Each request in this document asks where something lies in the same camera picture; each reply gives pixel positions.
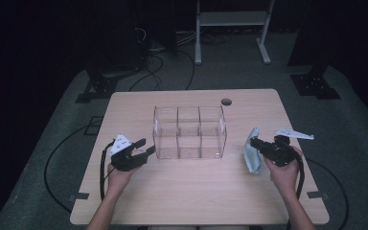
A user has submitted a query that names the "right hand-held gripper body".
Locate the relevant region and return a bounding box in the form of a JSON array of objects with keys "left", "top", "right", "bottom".
[{"left": 262, "top": 128, "right": 315, "bottom": 168}]

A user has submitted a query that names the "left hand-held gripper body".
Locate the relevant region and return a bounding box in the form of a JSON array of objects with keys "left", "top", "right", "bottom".
[{"left": 108, "top": 133, "right": 147, "bottom": 173}]

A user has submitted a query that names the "light blue cleaning cloth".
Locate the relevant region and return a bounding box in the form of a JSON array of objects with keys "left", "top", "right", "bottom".
[{"left": 242, "top": 126, "right": 263, "bottom": 175}]

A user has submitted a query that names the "clear acrylic organizer box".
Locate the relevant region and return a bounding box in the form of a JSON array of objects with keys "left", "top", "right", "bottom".
[{"left": 152, "top": 104, "right": 228, "bottom": 160}]

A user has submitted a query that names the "person's left hand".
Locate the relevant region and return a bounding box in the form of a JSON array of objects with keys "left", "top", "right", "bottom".
[{"left": 106, "top": 161, "right": 138, "bottom": 196}]

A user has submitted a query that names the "person's right hand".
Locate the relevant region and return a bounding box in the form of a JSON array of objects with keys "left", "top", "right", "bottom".
[{"left": 263, "top": 145, "right": 303, "bottom": 196}]

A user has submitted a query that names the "grey tape piece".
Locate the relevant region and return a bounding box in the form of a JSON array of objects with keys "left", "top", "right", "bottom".
[
  {"left": 69, "top": 192, "right": 90, "bottom": 202},
  {"left": 307, "top": 191, "right": 330, "bottom": 200}
]

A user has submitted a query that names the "black stand base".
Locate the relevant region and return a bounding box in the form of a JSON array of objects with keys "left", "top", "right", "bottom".
[
  {"left": 289, "top": 65, "right": 341, "bottom": 100},
  {"left": 75, "top": 68, "right": 119, "bottom": 104}
]

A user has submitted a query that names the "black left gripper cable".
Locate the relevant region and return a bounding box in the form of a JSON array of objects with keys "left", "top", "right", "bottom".
[{"left": 99, "top": 140, "right": 116, "bottom": 202}]

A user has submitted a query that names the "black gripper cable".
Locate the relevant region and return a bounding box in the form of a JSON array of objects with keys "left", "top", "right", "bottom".
[
  {"left": 290, "top": 149, "right": 307, "bottom": 201},
  {"left": 99, "top": 140, "right": 116, "bottom": 202}
]

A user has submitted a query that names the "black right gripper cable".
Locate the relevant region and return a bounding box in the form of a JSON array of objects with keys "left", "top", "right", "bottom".
[{"left": 290, "top": 149, "right": 307, "bottom": 201}]

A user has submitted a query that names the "black floor cable loop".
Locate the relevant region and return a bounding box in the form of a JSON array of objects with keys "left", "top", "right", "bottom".
[
  {"left": 43, "top": 123, "right": 92, "bottom": 214},
  {"left": 306, "top": 157, "right": 350, "bottom": 230}
]

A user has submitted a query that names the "tangle of black floor cables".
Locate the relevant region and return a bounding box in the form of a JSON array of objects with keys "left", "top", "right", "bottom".
[{"left": 127, "top": 54, "right": 165, "bottom": 92}]

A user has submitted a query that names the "black curved floor cable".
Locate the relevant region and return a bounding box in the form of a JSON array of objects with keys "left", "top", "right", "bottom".
[{"left": 176, "top": 49, "right": 196, "bottom": 91}]

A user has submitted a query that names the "white metal stand frame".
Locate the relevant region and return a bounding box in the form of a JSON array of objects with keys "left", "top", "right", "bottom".
[{"left": 195, "top": 0, "right": 276, "bottom": 66}]

